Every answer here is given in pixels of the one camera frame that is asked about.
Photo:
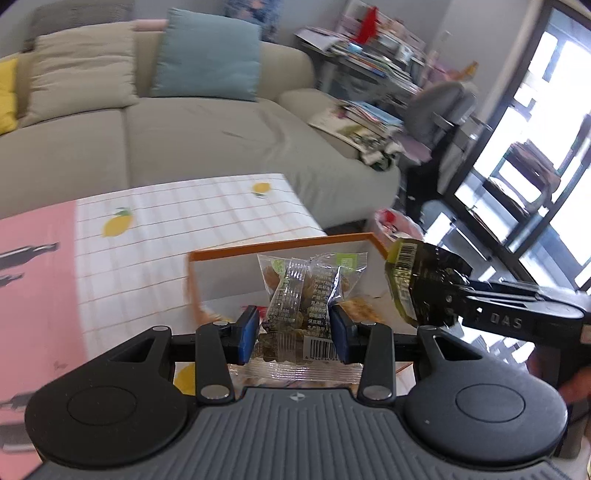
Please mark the grey patterned cushion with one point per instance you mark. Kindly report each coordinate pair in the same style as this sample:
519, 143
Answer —
74, 16

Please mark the person's right forearm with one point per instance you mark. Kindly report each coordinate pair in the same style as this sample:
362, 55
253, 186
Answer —
577, 387

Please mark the grey office chair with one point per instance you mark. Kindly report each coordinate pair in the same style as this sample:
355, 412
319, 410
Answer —
438, 120

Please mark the clear packet of brown nuts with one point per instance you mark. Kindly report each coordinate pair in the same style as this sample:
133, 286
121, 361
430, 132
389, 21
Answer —
300, 300

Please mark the black snack packet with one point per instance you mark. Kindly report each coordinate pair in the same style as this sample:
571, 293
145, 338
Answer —
420, 286

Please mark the pink and white checked tablecloth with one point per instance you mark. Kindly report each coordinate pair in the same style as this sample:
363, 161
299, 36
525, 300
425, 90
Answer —
138, 258

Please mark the beige sofa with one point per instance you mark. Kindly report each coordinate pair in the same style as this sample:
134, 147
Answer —
194, 138

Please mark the stack of books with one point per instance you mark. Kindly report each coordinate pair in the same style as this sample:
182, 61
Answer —
369, 115

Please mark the pink plastic bag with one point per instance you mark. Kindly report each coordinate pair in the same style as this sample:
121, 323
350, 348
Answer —
397, 228

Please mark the cluttered grey desk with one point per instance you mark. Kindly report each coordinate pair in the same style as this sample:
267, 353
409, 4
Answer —
364, 64

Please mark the printed figure pillow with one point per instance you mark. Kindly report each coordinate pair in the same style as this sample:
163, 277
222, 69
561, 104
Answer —
254, 18

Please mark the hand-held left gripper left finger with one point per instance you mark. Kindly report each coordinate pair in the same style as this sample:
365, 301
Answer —
248, 334

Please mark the clear pastry packet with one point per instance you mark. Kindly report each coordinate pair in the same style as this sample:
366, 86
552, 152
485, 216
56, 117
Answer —
295, 374

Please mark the glass balcony door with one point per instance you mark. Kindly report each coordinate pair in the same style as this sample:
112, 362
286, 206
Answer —
535, 138

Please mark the yellow cushion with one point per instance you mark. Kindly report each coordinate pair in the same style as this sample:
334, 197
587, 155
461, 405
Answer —
7, 97

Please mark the orange cardboard box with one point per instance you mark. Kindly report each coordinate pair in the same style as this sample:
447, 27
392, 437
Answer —
221, 277

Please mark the stack of magazines on sofa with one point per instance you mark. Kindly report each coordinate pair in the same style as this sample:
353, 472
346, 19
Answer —
351, 134

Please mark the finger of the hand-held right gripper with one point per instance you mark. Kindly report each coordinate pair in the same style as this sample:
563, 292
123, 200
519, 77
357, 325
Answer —
498, 290

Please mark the pink cushion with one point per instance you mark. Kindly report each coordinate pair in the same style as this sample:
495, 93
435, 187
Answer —
150, 24

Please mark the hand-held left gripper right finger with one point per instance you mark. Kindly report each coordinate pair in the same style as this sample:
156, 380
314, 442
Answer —
339, 332

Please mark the red paper ornament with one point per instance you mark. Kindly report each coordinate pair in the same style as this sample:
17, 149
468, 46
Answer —
368, 25

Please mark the beige cushion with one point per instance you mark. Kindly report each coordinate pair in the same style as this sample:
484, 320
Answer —
78, 76

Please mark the light blue cushion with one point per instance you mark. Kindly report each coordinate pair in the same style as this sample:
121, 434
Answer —
207, 55

